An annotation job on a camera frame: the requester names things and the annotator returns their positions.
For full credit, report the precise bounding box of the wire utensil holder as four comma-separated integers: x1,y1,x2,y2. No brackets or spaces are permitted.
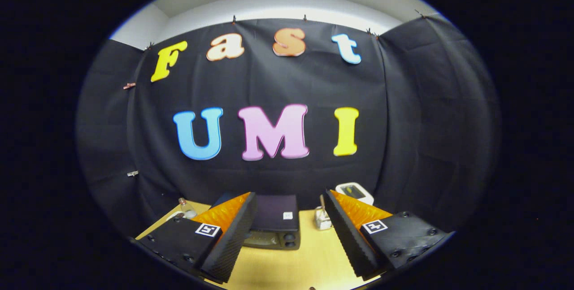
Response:
314,207,333,231

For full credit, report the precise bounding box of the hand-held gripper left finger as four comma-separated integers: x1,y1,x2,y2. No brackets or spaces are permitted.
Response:
130,192,258,284

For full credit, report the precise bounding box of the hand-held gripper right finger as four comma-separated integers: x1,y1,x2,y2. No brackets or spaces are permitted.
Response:
324,189,456,281

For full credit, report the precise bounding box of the clear plastic bottle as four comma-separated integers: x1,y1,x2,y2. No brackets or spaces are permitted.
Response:
178,198,197,219

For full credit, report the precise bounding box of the black toaster oven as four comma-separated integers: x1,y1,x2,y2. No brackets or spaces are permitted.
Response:
211,194,301,250

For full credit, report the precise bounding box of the white bread toaster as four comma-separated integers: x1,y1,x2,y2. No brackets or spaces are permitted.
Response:
335,182,374,206

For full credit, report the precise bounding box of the row of black cloth clips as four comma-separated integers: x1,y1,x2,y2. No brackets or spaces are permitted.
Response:
144,9,432,51

